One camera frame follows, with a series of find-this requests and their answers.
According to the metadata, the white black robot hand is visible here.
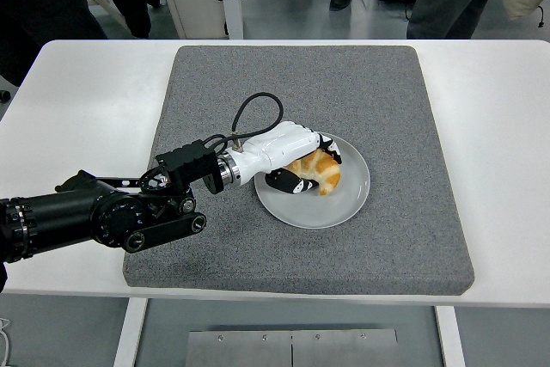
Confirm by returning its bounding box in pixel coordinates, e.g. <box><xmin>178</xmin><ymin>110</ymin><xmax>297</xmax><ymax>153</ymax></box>
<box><xmin>229</xmin><ymin>120</ymin><xmax>345</xmax><ymax>195</ymax></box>

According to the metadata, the golden croissant bread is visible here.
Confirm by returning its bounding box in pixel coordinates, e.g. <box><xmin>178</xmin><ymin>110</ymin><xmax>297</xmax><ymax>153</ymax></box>
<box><xmin>285</xmin><ymin>148</ymin><xmax>343</xmax><ymax>197</ymax></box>

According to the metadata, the pale grey round plate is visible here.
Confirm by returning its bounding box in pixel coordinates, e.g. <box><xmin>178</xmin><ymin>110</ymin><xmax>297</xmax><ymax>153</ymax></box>
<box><xmin>254</xmin><ymin>131</ymin><xmax>371</xmax><ymax>229</ymax></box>

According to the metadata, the grey metal plate with screws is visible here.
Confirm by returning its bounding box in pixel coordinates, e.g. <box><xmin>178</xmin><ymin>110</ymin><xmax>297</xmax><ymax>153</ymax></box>
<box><xmin>187</xmin><ymin>328</ymin><xmax>400</xmax><ymax>367</ymax></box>

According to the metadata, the grey square mat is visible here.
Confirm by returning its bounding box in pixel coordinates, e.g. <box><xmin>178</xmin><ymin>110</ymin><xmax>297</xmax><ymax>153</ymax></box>
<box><xmin>122</xmin><ymin>45</ymin><xmax>476</xmax><ymax>298</ymax></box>

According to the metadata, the white table leg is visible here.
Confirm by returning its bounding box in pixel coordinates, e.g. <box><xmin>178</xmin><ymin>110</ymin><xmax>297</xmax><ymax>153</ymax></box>
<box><xmin>112</xmin><ymin>297</ymin><xmax>150</xmax><ymax>367</ymax></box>
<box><xmin>434</xmin><ymin>305</ymin><xmax>467</xmax><ymax>367</ymax></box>

